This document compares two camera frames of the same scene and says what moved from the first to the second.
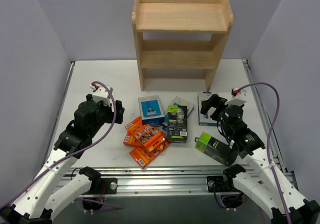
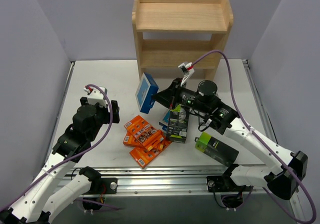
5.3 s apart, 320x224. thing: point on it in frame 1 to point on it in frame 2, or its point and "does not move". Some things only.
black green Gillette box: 177,128 does not move
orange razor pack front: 143,157 does not move
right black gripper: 216,103 to 173,94
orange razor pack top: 149,136 does not move
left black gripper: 117,108 does not move
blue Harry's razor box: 151,110 to 147,86
